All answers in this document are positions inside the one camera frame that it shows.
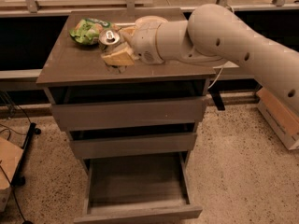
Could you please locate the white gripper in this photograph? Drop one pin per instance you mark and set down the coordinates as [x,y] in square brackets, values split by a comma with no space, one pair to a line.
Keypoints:
[145,42]

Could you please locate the silver 7up can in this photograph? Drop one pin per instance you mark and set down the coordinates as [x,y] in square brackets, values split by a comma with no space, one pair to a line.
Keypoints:
[108,40]

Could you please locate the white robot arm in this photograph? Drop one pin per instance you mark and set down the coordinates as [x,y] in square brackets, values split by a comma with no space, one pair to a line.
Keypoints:
[211,36]

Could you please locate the grey drawer cabinet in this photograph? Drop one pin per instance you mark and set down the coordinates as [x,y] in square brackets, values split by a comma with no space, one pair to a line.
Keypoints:
[74,74]

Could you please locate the top grey drawer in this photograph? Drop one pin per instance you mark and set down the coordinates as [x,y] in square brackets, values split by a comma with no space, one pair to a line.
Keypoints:
[92,116]

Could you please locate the middle grey drawer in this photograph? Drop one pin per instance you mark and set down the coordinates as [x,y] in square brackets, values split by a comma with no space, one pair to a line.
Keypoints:
[136,145]

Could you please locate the bottom open grey drawer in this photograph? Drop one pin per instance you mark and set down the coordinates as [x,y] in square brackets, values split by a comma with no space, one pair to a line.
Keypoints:
[138,190]

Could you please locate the white bowl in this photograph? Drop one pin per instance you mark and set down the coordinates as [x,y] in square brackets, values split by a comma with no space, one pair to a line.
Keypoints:
[148,19]

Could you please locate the green chip bag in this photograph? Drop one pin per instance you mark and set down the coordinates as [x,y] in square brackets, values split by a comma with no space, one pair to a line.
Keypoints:
[88,30]

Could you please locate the cardboard box left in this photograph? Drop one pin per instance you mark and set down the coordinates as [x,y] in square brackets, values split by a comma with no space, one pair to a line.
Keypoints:
[10,156]

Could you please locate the cardboard box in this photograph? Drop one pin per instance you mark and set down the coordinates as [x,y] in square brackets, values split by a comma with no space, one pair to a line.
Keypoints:
[281,119]
[10,156]

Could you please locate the black stand left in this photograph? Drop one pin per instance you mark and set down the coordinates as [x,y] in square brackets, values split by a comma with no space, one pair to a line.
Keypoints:
[18,179]

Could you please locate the cardboard box right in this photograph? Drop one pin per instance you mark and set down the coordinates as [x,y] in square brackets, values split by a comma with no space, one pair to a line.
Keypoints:
[281,119]

